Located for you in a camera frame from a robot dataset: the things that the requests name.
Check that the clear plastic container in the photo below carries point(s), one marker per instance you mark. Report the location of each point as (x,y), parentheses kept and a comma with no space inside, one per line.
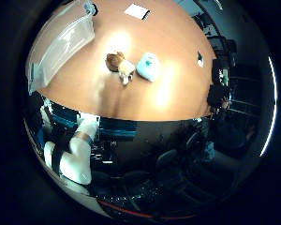
(61,43)

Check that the white paper sheet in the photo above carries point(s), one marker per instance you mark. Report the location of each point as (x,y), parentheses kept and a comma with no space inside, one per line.
(136,11)

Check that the brown plush toy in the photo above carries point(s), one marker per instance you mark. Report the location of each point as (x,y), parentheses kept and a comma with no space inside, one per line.
(114,60)

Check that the small white table tag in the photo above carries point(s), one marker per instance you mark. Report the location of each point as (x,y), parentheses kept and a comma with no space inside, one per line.
(200,59)

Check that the black pen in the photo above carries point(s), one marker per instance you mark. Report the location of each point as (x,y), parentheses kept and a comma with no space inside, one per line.
(146,15)

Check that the dark office chair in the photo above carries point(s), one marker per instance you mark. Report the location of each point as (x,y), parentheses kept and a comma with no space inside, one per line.
(167,157)

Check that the blue striped bar under table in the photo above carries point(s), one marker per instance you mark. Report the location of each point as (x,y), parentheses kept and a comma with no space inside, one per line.
(115,128)

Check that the small cream plush toy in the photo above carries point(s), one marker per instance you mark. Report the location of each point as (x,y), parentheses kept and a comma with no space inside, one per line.
(126,70)

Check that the white ceiling light strip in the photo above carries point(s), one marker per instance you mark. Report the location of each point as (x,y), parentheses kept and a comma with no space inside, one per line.
(272,106)

